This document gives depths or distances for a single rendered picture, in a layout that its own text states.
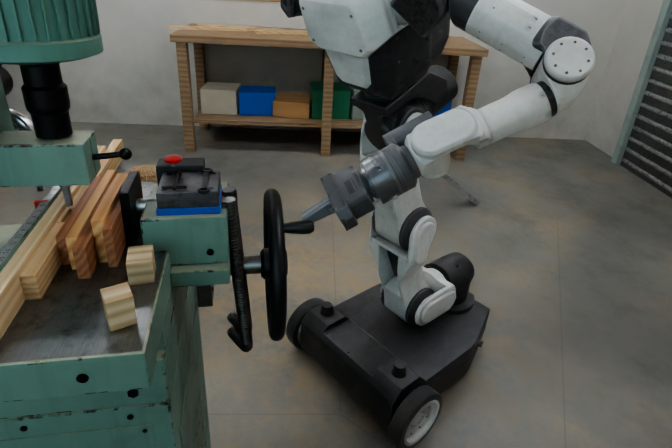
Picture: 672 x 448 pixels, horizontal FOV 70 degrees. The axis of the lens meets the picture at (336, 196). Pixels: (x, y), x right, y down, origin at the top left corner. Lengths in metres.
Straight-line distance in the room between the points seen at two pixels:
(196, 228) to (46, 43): 0.33
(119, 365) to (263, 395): 1.15
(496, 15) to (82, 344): 0.81
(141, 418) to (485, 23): 0.87
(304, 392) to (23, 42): 1.39
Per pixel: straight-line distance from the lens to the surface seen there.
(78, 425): 0.90
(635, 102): 4.36
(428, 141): 0.82
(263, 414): 1.74
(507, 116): 0.87
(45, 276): 0.80
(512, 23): 0.92
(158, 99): 4.39
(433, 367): 1.69
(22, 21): 0.76
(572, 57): 0.89
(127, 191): 0.83
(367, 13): 1.03
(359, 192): 0.82
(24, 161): 0.87
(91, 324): 0.72
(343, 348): 1.67
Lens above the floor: 1.34
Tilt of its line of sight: 26 degrees down
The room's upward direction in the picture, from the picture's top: 3 degrees clockwise
